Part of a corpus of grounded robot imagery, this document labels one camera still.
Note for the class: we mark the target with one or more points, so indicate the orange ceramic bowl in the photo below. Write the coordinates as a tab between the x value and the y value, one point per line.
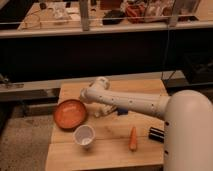
69	114

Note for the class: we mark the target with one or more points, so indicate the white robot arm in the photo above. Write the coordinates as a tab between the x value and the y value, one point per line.
187	116

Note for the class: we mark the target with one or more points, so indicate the blue small block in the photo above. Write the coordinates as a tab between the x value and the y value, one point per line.
121	111

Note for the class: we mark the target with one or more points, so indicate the white paper cup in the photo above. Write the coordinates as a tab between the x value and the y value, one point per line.
84	136

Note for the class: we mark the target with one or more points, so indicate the orange carrot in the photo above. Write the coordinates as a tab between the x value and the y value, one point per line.
133	139

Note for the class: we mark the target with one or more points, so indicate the black bag on bench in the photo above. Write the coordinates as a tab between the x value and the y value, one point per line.
113	17

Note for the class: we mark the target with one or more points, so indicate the black white striped block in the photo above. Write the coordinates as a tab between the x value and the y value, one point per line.
156	134

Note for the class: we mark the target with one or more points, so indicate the red orange cloth item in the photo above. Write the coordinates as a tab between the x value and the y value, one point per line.
135	13

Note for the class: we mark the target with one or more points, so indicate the metal frame post left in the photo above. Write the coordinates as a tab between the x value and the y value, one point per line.
83	6

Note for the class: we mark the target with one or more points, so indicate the metal frame post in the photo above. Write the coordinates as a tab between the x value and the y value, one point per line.
173	19
83	6

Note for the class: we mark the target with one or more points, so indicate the metal frame post right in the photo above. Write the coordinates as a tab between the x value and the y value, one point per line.
173	19

